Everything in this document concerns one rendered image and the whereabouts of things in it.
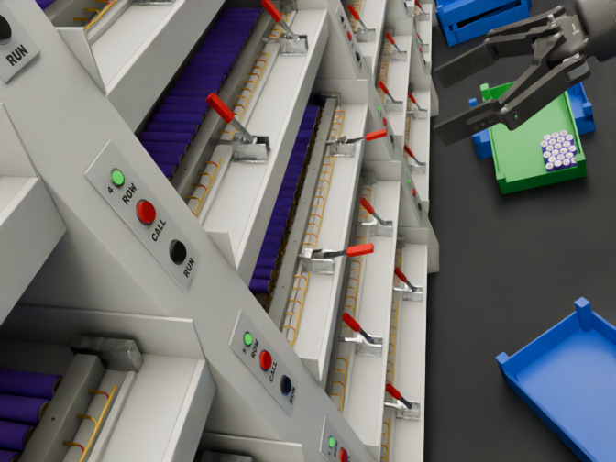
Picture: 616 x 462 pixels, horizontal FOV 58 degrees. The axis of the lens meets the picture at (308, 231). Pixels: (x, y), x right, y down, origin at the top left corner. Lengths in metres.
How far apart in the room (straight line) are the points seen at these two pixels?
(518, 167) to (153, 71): 1.18
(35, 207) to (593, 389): 0.97
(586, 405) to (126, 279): 0.88
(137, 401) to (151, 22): 0.32
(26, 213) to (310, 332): 0.42
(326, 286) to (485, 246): 0.72
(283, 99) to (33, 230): 0.46
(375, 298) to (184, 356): 0.54
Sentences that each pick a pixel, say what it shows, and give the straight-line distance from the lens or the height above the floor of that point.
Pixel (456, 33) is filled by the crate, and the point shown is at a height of 0.04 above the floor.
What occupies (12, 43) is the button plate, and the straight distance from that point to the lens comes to 0.40.
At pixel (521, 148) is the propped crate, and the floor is 0.05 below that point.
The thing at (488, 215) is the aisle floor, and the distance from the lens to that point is 1.48.
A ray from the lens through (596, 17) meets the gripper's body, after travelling 0.68.
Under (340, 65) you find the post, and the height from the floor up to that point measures 0.57.
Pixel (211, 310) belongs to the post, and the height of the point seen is 0.69.
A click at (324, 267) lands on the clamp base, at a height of 0.50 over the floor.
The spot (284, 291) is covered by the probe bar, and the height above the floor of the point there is 0.53.
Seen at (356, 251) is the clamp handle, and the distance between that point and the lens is 0.73.
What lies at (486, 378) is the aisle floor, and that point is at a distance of 1.18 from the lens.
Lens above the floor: 0.97
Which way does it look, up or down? 35 degrees down
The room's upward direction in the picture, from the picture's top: 31 degrees counter-clockwise
